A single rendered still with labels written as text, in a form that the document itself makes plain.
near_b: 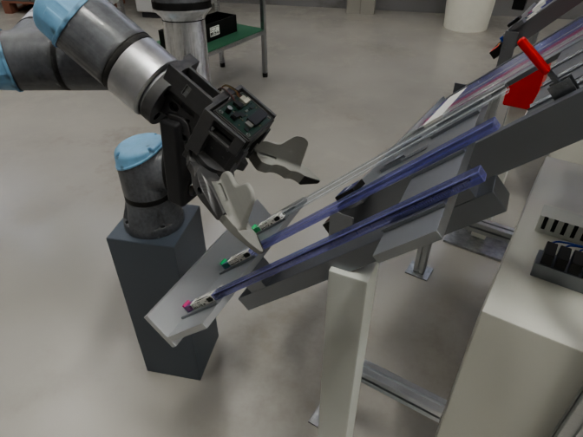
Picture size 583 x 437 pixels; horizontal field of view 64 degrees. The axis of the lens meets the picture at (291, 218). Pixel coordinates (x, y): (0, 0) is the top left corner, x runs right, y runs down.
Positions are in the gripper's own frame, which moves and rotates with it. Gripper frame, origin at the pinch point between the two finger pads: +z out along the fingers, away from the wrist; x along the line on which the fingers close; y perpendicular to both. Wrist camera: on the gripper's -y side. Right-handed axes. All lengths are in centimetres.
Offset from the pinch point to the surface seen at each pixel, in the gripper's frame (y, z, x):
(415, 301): -77, 59, 88
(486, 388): -29, 55, 29
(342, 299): -13.7, 14.2, 8.0
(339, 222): -20.8, 8.8, 29.4
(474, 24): -88, 27, 459
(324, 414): -42, 30, 8
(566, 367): -11, 56, 28
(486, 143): 8.7, 15.7, 31.1
